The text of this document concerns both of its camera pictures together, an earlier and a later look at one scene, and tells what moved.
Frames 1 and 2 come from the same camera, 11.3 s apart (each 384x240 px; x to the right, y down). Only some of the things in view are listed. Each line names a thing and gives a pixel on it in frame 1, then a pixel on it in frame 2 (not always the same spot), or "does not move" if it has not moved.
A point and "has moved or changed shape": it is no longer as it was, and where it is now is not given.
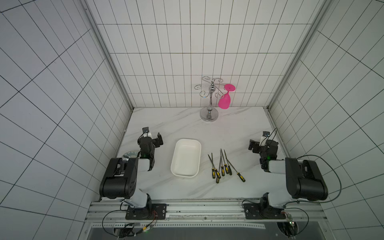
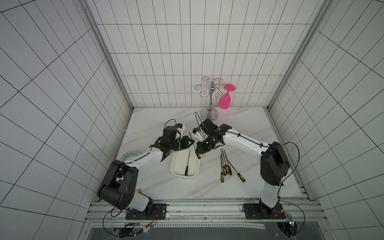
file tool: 217,173 to 199,155
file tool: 229,167 does not move
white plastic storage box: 185,158 does not move
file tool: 218,179 has moved or changed shape
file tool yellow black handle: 213,173 to 187,167
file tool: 239,174 does not move
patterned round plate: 131,154 does not move
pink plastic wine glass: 224,101 does not move
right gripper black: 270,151 to 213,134
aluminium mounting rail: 112,213 does not move
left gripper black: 160,139 to 185,145
